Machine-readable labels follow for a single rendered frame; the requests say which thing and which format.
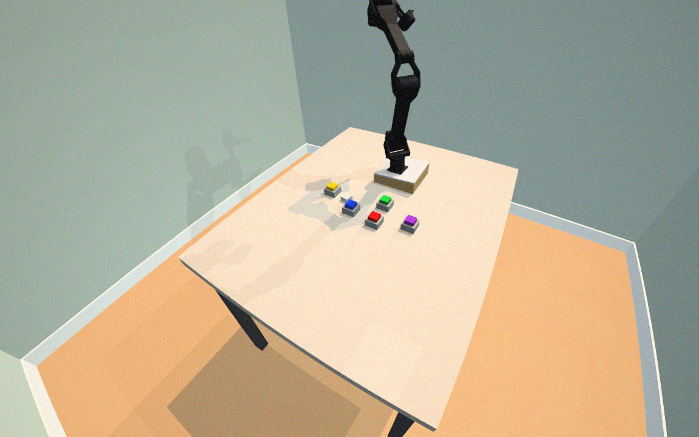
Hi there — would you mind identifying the green button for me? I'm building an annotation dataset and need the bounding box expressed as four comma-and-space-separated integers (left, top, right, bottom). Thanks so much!
376, 195, 394, 212

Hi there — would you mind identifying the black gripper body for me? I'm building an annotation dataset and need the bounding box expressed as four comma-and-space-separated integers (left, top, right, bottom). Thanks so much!
393, 0, 415, 31

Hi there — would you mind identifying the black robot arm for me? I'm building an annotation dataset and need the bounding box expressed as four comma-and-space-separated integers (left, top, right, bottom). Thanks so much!
368, 0, 420, 175

